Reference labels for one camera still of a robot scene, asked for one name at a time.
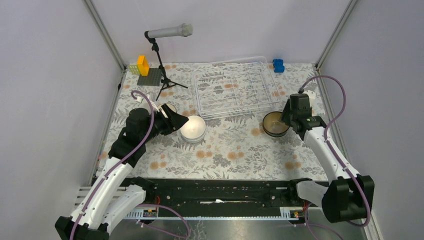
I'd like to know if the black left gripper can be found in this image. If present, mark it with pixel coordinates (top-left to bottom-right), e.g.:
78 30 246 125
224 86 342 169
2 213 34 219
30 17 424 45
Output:
141 103 189 143

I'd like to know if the dark blue ceramic bowl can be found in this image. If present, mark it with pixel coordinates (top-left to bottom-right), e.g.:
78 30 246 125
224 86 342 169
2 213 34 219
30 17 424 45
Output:
262 111 290 138

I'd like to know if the white ribbed bowl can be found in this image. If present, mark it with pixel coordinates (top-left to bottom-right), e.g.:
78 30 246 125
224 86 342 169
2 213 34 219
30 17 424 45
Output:
179 115 206 143

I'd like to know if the teal bowl white interior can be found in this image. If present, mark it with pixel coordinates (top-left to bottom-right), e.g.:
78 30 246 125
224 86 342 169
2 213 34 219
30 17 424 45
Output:
157 103 177 115

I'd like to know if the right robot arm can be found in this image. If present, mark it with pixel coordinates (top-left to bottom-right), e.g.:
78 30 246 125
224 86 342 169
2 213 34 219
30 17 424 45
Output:
280 93 375 224

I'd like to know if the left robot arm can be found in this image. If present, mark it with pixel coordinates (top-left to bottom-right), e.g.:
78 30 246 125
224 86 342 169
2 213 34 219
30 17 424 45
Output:
54 104 189 240

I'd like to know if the grey toy baseplate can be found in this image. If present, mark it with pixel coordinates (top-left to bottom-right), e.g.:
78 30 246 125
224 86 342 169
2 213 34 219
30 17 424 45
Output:
137 68 162 87

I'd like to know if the blue toy block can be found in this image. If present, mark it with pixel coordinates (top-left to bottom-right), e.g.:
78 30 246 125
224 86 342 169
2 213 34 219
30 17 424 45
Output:
272 58 285 73

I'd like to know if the yellow-green toy block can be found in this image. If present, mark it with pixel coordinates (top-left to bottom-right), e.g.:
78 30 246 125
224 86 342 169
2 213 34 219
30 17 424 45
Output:
128 64 141 75

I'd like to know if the orange toy block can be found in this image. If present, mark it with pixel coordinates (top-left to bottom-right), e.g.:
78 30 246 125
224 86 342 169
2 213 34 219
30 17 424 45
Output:
136 55 150 77

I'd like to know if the floral patterned table mat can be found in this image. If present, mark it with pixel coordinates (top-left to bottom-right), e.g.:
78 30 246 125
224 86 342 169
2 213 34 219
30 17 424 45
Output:
96 63 327 181

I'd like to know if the black microphone tripod stand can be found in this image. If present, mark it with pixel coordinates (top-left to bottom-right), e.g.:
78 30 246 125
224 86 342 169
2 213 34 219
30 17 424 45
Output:
145 35 188 101

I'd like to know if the grey microphone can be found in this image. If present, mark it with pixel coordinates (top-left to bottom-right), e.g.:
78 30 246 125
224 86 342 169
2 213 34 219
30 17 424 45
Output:
145 23 194 39

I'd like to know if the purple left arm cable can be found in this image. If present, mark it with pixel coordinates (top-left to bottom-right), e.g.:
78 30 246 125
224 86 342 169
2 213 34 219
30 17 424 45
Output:
68 90 193 240

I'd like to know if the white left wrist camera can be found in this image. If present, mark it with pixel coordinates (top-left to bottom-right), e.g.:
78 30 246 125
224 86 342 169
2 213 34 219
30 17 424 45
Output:
135 92 156 109

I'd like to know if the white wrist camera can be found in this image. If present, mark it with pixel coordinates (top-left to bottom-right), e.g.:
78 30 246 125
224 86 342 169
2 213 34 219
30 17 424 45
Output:
135 92 156 109
303 90 316 101

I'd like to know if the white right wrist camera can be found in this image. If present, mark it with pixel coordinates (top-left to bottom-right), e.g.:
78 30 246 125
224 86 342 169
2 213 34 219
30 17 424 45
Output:
303 90 316 101

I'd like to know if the white wire dish rack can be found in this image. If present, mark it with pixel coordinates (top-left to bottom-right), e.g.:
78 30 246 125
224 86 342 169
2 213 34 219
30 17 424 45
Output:
192 56 281 120

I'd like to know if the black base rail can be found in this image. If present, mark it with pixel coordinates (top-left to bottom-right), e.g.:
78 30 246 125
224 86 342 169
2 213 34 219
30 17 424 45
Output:
91 177 332 220

